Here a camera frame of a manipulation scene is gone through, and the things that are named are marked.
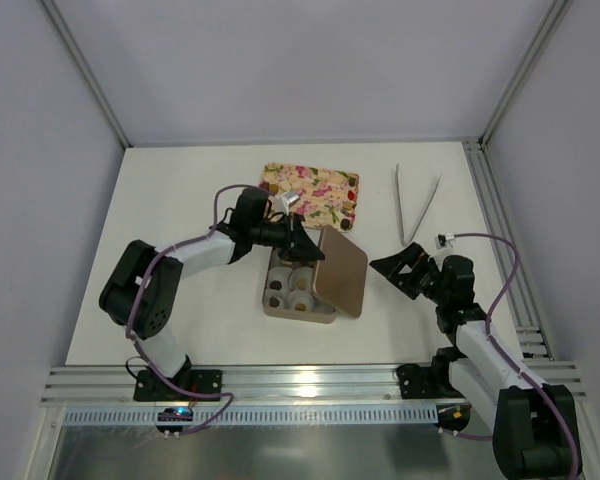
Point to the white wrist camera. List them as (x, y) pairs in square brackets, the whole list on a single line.
[(444, 240), (284, 202)]

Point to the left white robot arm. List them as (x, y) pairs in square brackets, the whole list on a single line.
[(142, 288)]

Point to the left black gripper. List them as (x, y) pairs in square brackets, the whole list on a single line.
[(291, 235)]

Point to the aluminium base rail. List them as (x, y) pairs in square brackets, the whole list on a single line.
[(253, 396)]

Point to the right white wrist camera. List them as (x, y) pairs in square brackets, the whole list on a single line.
[(444, 240)]

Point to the metal tongs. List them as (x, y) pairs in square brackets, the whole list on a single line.
[(414, 196)]

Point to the beige tin box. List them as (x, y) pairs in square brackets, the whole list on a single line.
[(286, 272)]

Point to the beige tin lid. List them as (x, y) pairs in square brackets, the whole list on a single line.
[(340, 277)]

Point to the dark round swirl chocolate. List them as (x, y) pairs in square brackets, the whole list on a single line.
[(346, 224)]

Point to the floral tray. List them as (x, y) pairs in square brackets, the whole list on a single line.
[(323, 192)]

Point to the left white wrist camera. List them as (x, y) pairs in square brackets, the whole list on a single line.
[(284, 202)]

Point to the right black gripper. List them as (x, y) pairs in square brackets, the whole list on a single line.
[(419, 273)]

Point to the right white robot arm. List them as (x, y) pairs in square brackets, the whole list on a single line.
[(533, 424)]

